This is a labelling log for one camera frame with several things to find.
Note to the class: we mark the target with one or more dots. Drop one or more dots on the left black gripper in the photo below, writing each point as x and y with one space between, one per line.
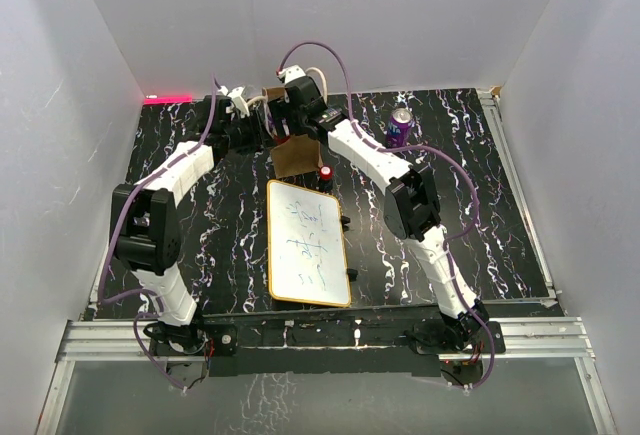
253 123

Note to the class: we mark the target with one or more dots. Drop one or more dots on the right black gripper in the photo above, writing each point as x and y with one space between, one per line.
282 110

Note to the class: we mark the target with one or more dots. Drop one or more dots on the brown canvas bag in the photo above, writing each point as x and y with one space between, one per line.
300 154

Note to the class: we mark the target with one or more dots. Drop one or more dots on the purple fanta can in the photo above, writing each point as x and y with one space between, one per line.
399 128

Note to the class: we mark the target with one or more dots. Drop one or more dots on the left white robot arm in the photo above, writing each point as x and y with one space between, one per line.
145 234

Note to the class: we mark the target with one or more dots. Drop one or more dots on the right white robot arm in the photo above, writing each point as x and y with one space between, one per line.
411 205

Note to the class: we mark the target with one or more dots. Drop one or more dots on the red can back right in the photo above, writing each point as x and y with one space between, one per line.
282 139

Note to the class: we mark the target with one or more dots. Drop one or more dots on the pink tape strip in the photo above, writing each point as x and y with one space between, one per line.
170 99

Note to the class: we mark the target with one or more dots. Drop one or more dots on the black board clip upper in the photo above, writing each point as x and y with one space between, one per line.
345 221

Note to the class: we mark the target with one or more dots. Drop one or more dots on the black board clip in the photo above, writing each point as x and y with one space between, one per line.
352 274
345 221

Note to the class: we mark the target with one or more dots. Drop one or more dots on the white dry-erase board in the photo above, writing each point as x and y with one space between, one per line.
307 260

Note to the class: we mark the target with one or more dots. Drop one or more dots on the black board clip lower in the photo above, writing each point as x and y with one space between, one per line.
352 274

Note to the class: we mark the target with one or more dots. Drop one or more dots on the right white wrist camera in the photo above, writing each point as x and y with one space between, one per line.
289 74

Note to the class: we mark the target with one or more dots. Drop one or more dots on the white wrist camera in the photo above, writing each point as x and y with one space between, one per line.
240 102
289 74

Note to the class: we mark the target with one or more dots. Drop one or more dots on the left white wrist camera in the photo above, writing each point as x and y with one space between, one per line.
240 102

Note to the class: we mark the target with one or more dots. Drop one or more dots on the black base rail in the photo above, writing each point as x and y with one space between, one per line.
381 339

